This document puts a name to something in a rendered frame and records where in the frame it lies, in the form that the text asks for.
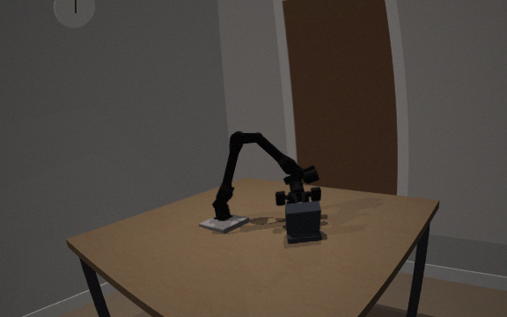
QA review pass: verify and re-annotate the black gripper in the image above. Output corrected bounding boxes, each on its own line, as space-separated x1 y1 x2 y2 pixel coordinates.
276 181 321 206

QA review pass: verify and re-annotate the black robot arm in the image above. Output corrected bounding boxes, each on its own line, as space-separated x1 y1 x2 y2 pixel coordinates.
212 131 319 220

